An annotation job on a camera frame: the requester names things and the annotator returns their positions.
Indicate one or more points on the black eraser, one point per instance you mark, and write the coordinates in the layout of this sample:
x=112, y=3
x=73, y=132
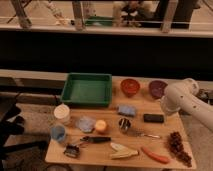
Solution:
x=152, y=118

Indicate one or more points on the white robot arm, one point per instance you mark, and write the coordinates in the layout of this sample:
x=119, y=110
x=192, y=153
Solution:
x=182, y=95

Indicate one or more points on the red bowl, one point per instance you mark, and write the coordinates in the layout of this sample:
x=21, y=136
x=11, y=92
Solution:
x=130, y=87

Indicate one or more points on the green plastic tray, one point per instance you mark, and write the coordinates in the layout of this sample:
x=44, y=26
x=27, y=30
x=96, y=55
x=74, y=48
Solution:
x=87, y=90

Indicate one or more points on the blue sponge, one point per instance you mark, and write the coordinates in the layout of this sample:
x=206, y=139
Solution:
x=126, y=110

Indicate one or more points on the orange ball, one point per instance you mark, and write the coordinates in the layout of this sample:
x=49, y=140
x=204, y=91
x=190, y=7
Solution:
x=100, y=126

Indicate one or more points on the crumpled clear plastic bag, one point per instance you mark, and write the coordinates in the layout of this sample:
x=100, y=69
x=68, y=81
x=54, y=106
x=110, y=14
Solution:
x=85, y=124

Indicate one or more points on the purple bowl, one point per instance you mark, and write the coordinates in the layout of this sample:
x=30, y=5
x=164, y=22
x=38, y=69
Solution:
x=156, y=88

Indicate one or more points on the white cup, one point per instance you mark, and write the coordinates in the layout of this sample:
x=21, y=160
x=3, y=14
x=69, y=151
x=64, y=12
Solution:
x=62, y=114

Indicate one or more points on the metal spoon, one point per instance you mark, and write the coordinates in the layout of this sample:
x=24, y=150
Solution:
x=140, y=134

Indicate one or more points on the blue cup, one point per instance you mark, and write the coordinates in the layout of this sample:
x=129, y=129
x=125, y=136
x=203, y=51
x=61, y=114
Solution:
x=58, y=133

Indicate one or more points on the black binder clip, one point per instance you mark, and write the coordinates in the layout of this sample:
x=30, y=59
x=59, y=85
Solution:
x=72, y=151

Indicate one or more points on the dark grape bunch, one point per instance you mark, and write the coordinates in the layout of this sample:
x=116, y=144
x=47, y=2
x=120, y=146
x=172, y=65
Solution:
x=177, y=149

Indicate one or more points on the orange carrot toy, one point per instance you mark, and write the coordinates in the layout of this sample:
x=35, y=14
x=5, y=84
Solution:
x=159, y=158

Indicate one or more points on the black office chair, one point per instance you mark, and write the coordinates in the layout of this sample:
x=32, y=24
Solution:
x=12, y=124

